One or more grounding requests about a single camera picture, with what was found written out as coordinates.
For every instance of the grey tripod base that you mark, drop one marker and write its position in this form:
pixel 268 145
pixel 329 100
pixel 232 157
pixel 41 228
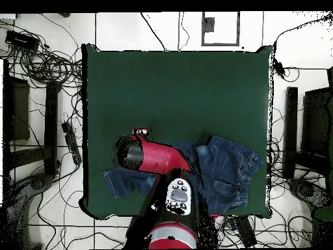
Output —
pixel 307 191
pixel 37 182

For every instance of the black stand frame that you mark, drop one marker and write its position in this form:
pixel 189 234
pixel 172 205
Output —
pixel 50 125
pixel 290 130

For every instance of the green round object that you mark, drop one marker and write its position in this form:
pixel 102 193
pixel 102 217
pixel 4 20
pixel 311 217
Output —
pixel 324 214

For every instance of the black electronics box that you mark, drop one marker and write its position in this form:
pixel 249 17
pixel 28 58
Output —
pixel 22 40

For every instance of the wide black power strip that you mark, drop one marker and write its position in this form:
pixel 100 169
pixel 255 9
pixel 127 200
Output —
pixel 245 231

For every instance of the pink object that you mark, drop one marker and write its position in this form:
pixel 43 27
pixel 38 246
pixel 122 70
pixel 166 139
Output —
pixel 216 216

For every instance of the blue denim jeans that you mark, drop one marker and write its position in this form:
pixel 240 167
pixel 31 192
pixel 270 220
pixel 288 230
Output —
pixel 229 166

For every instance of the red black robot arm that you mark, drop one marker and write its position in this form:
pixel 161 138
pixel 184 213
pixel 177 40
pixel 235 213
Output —
pixel 158 156

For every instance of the dark grey square plate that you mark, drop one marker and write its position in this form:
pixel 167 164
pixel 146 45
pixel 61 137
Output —
pixel 208 24

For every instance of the dark green table cloth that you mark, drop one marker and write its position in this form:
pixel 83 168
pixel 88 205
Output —
pixel 169 99

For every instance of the dark flat panel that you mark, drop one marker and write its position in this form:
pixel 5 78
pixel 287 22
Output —
pixel 20 109
pixel 316 119

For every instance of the grey square floor frame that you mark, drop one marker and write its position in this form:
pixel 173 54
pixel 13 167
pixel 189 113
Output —
pixel 220 44

